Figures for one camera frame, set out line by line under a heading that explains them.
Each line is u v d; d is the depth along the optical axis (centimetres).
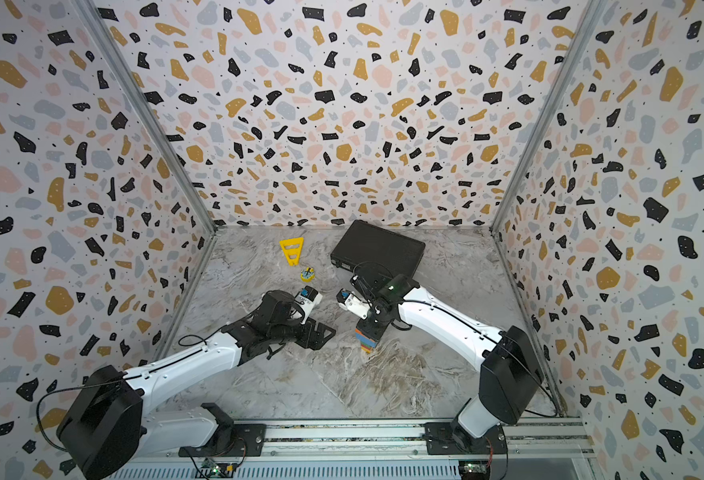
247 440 74
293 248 114
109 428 40
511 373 42
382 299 57
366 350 89
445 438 74
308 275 106
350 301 73
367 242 111
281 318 67
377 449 73
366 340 71
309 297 75
